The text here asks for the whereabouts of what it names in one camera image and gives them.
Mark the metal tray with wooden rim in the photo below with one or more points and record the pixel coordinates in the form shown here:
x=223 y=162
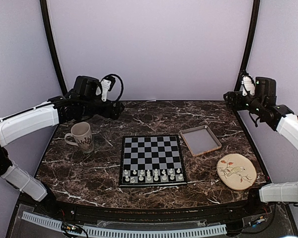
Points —
x=200 y=140

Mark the right black frame post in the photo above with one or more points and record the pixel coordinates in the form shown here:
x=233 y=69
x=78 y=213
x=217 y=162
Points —
x=249 y=41

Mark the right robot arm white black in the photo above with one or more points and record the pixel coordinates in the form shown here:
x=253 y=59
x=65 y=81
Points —
x=258 y=97

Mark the beige mug with dark pattern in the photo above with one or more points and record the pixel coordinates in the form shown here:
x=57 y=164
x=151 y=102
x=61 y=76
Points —
x=81 y=137

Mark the black front rail base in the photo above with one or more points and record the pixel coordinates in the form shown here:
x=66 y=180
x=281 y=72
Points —
x=163 y=204

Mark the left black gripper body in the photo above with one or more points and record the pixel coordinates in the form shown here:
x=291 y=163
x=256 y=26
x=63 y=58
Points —
x=107 y=112

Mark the white chess queen piece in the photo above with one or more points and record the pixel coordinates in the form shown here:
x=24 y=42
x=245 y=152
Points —
x=155 y=177

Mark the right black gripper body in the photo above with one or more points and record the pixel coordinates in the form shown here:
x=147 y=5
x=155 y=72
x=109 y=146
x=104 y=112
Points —
x=239 y=105

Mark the white slotted cable duct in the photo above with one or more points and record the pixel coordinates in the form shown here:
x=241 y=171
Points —
x=130 y=230

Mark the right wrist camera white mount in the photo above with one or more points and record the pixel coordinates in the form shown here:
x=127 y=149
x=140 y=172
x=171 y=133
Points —
x=247 y=84

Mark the black frame post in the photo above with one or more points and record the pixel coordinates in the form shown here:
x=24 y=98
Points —
x=51 y=45
x=249 y=41

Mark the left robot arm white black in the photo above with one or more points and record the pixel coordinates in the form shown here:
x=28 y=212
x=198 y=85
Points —
x=87 y=99

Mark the green circuit board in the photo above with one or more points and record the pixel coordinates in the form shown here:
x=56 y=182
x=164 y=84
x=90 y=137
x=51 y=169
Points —
x=67 y=227

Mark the black grey chess board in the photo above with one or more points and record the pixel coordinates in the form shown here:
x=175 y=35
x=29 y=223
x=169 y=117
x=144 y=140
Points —
x=150 y=152

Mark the left black frame post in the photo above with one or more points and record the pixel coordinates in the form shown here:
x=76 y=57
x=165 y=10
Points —
x=51 y=45

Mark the oval bird pattern coaster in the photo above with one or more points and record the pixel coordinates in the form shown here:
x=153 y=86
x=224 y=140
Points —
x=236 y=171

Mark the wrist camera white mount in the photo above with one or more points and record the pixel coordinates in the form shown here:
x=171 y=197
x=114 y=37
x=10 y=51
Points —
x=247 y=84
x=106 y=86

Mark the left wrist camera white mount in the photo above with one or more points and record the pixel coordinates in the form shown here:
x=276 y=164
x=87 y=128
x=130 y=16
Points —
x=106 y=86

